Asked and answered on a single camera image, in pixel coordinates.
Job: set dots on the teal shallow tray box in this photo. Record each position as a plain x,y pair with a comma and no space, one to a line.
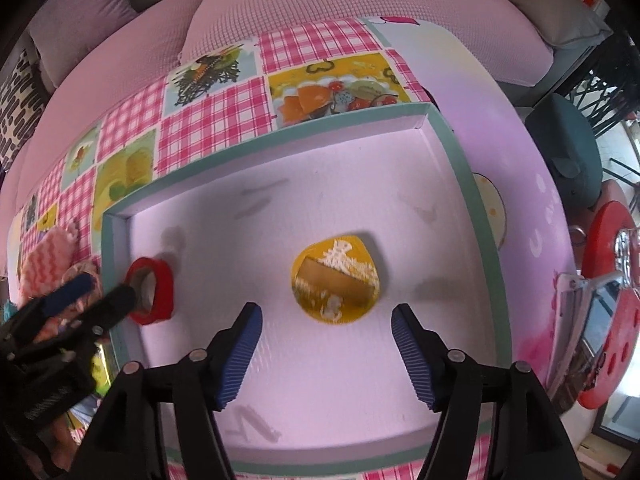
327,226

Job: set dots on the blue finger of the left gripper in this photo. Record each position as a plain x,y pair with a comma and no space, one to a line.
66,295

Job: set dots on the red tape roll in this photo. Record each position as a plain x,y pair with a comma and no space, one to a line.
153,282

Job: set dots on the grey sofa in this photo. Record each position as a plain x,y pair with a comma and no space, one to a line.
300,20

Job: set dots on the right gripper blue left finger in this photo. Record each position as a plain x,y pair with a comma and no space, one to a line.
230,354

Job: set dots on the pink white fuzzy sock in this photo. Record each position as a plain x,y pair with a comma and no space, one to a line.
44,267

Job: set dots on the left grey cushion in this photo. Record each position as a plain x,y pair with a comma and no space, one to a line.
66,31

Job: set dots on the teal chair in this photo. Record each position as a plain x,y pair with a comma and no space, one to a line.
567,144

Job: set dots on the gold round lucky token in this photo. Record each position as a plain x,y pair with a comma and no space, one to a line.
336,281

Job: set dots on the black white patterned cushion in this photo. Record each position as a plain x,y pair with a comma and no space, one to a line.
23,100

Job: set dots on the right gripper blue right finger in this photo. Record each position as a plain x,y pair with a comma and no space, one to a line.
424,355

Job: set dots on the red round stool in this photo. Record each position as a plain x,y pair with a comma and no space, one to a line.
617,316

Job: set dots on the pink checkered tablecloth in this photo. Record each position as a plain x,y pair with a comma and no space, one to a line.
522,205

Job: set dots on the smartphone on stand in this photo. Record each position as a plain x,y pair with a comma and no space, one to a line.
574,357

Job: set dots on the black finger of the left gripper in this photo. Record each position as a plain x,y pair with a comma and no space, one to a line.
105,314

